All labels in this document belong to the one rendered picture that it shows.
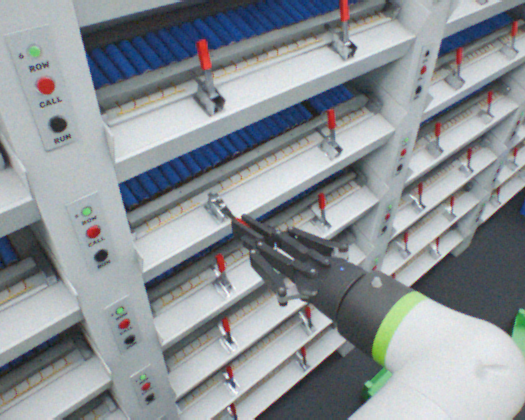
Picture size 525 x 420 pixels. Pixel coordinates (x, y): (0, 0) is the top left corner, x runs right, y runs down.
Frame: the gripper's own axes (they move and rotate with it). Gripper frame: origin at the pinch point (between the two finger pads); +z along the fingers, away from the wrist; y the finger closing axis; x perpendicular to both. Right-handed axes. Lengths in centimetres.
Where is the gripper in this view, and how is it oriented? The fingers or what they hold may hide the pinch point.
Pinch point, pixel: (252, 233)
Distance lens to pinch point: 70.0
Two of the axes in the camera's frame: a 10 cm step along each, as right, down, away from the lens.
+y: 7.6, -4.3, 4.9
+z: -6.4, -3.7, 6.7
